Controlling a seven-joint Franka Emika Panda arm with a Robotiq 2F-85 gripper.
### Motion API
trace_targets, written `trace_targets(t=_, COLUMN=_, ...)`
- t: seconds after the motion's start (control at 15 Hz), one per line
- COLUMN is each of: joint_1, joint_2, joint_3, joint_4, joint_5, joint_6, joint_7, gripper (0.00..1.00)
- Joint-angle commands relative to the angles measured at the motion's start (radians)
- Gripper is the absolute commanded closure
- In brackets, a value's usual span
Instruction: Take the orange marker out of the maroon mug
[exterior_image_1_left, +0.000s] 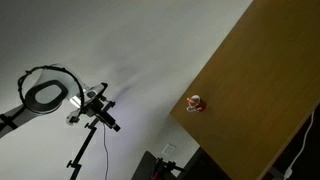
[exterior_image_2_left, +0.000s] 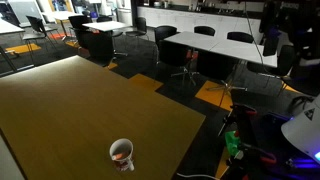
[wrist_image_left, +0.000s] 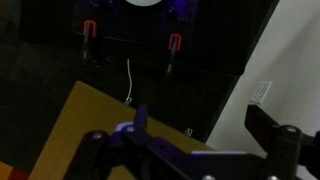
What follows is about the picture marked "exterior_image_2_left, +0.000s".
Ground white table far left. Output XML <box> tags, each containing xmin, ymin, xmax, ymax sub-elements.
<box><xmin>0</xmin><ymin>19</ymin><xmax>23</xmax><ymax>35</ymax></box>

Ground white robot base cone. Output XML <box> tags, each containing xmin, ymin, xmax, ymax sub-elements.
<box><xmin>281</xmin><ymin>96</ymin><xmax>320</xmax><ymax>164</ymax></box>

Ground black chair at centre table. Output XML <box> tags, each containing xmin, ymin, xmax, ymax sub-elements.
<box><xmin>68</xmin><ymin>15</ymin><xmax>92</xmax><ymax>48</ymax></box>

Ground white cable bottom edge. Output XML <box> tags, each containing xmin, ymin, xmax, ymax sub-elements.
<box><xmin>175</xmin><ymin>172</ymin><xmax>220</xmax><ymax>180</ymax></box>

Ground black chair behind table middle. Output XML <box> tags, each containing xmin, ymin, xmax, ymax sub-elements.
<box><xmin>194</xmin><ymin>26</ymin><xmax>215</xmax><ymax>36</ymax></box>

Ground black chair behind table right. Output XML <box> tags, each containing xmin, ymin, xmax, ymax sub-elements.
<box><xmin>227</xmin><ymin>32</ymin><xmax>254</xmax><ymax>43</ymax></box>

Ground black chair far left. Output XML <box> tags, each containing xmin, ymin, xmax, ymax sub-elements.
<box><xmin>22</xmin><ymin>16</ymin><xmax>55</xmax><ymax>55</ymax></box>

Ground black chair near counter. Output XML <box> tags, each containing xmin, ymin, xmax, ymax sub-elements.
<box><xmin>125</xmin><ymin>17</ymin><xmax>148</xmax><ymax>40</ymax></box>

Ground black chair right side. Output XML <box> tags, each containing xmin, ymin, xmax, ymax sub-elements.
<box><xmin>247</xmin><ymin>45</ymin><xmax>297</xmax><ymax>88</ymax></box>

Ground orange marker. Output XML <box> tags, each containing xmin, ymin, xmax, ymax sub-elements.
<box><xmin>112</xmin><ymin>152</ymin><xmax>129</xmax><ymax>160</ymax></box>

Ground white table far back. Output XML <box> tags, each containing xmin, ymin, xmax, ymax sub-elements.
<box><xmin>43</xmin><ymin>11</ymin><xmax>76</xmax><ymax>21</ymax></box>

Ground maroon mug white inside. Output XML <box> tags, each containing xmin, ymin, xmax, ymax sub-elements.
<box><xmin>109</xmin><ymin>138</ymin><xmax>135</xmax><ymax>171</ymax></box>

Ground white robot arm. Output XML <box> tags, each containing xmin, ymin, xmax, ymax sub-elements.
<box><xmin>259</xmin><ymin>0</ymin><xmax>319</xmax><ymax>96</ymax></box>

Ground black chair behind table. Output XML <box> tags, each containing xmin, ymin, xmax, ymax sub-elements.
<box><xmin>194</xmin><ymin>26</ymin><xmax>215</xmax><ymax>36</ymax></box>
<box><xmin>227</xmin><ymin>32</ymin><xmax>254</xmax><ymax>43</ymax></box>

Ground white square table centre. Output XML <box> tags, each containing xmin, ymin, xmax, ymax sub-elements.
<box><xmin>84</xmin><ymin>21</ymin><xmax>127</xmax><ymax>32</ymax></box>

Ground black chair front of table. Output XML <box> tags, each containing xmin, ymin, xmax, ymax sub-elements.
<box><xmin>154</xmin><ymin>25</ymin><xmax>194</xmax><ymax>83</ymax></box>

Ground black tripod with green clamp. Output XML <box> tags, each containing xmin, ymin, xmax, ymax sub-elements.
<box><xmin>218</xmin><ymin>103</ymin><xmax>277</xmax><ymax>180</ymax></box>

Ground white double table right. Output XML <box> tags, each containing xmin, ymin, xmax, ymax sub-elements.
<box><xmin>166</xmin><ymin>31</ymin><xmax>277</xmax><ymax>67</ymax></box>

